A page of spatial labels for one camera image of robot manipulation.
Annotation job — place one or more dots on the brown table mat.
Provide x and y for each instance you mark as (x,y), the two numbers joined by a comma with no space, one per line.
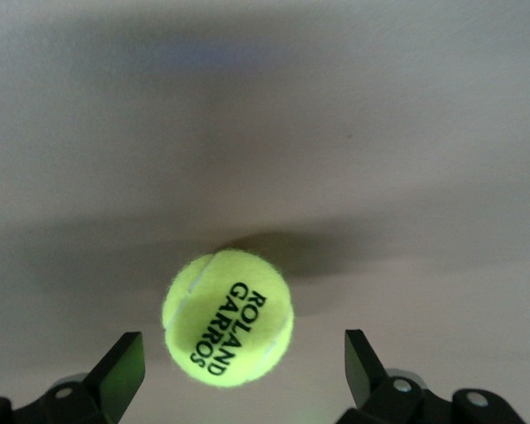
(265,132)

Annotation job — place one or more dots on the yellow Roland Garros tennis ball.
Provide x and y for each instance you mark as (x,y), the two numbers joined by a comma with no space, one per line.
(221,318)

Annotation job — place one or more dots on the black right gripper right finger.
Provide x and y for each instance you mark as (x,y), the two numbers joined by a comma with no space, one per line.
(371,380)

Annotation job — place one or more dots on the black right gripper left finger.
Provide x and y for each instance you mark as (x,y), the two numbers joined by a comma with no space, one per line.
(110,380)

